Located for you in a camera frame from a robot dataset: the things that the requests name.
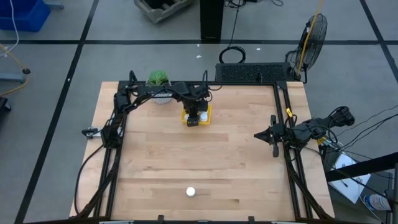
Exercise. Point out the black floor fan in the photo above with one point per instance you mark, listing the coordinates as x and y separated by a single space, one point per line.
314 37

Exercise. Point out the black metal beam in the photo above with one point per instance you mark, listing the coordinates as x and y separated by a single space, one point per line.
360 168

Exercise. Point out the blue plastic bin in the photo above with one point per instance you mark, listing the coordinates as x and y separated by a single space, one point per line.
25 15

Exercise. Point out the yellow frame tag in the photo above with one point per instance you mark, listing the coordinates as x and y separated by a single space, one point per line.
289 112

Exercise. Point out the grey metal bar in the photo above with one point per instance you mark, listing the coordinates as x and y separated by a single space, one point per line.
12 77

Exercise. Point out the white paper sheet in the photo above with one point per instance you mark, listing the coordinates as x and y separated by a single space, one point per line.
348 186

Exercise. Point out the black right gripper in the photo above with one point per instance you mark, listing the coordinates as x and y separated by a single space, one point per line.
281 133

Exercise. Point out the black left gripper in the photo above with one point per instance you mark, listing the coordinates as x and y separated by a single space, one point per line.
196 107

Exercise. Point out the grey metal pole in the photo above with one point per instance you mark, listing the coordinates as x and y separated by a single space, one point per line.
395 202

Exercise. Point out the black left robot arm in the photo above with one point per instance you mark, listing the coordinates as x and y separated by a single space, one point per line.
146 91

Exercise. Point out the yellow plastic basket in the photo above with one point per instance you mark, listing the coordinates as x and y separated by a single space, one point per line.
205 123

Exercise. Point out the black upright post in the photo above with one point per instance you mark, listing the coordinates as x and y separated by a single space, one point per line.
212 21

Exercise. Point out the black aluminium table frame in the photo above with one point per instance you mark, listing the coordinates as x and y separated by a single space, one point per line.
248 83

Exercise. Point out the power strip with plugs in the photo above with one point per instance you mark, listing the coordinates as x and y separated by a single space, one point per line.
321 142

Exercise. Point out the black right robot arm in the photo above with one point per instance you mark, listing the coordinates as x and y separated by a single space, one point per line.
317 129

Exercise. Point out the grey moulded packaging tray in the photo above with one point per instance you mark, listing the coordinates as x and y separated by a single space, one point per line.
149 12

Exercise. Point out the black floor stand foot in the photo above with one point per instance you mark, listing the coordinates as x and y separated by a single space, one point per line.
3 104

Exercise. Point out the small black floor disc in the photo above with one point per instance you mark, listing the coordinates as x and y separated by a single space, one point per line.
26 71

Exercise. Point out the succulent in patterned white pot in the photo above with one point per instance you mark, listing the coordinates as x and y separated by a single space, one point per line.
158 77

